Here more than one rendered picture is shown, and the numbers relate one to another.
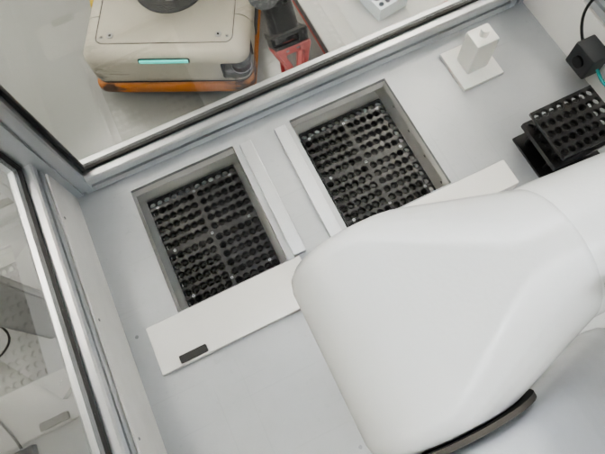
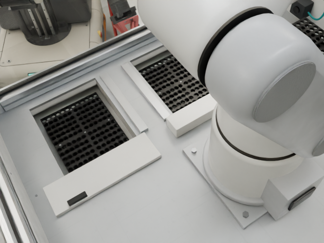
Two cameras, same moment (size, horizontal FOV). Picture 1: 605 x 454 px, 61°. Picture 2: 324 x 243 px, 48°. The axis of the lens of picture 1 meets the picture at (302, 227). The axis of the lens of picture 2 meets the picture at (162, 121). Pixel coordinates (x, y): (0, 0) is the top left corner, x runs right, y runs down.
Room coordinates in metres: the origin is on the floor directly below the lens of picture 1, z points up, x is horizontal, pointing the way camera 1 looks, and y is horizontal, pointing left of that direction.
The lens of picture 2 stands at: (-0.27, 0.06, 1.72)
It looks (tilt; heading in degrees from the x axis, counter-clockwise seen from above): 55 degrees down; 349
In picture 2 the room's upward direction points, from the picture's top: 5 degrees counter-clockwise
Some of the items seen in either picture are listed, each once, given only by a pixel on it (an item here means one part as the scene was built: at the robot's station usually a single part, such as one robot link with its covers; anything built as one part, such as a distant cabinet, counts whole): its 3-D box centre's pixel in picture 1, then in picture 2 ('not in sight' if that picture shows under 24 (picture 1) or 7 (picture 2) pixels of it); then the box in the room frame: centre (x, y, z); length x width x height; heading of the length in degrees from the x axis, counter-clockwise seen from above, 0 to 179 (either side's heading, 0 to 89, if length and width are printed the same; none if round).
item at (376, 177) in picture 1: (365, 168); (181, 88); (0.42, -0.14, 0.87); 0.22 x 0.18 x 0.06; 18
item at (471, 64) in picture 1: (477, 48); not in sight; (0.56, -0.36, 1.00); 0.09 x 0.08 x 0.10; 18
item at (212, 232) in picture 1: (215, 238); (87, 138); (0.32, 0.16, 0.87); 0.22 x 0.18 x 0.06; 18
